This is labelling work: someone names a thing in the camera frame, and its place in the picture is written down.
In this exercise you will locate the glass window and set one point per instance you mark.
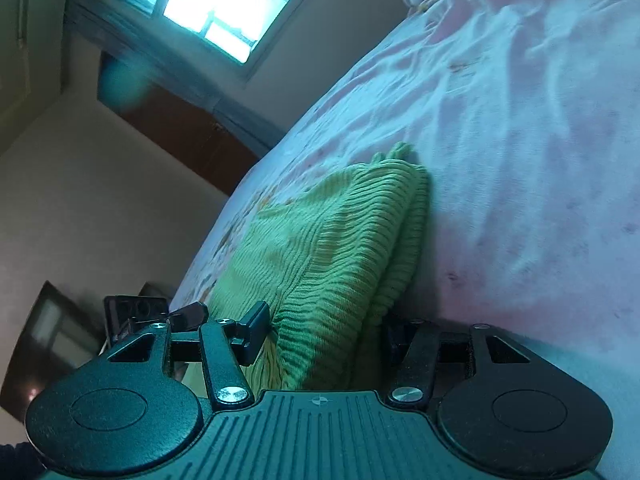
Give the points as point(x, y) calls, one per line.
point(220, 5)

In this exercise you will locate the green ribbed knit garment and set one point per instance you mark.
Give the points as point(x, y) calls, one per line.
point(330, 240)

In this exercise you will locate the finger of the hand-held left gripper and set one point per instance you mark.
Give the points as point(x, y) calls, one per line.
point(190, 316)

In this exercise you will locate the dark framed screen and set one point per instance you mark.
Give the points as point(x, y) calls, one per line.
point(50, 345)

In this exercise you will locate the brown wooden door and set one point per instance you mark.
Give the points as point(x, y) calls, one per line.
point(185, 130)

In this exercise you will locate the floral pink bed sheet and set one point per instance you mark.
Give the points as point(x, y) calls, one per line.
point(525, 160)

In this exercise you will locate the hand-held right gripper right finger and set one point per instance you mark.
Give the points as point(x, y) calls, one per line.
point(400, 345)

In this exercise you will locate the grey curtain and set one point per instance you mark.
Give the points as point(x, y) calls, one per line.
point(165, 65)

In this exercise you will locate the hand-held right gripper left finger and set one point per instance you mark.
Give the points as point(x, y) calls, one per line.
point(256, 332)

